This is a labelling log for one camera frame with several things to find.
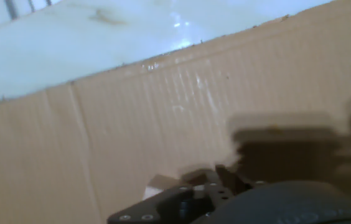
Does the brown cardboard sheet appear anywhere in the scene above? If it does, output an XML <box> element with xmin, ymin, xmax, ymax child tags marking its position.
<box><xmin>0</xmin><ymin>0</ymin><xmax>351</xmax><ymax>224</ymax></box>

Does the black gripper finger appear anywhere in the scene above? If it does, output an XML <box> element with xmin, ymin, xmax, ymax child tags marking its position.
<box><xmin>106</xmin><ymin>164</ymin><xmax>255</xmax><ymax>224</ymax></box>

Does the light wooden cube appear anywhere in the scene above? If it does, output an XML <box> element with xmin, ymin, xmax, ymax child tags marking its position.
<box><xmin>143</xmin><ymin>174</ymin><xmax>181</xmax><ymax>201</ymax></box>

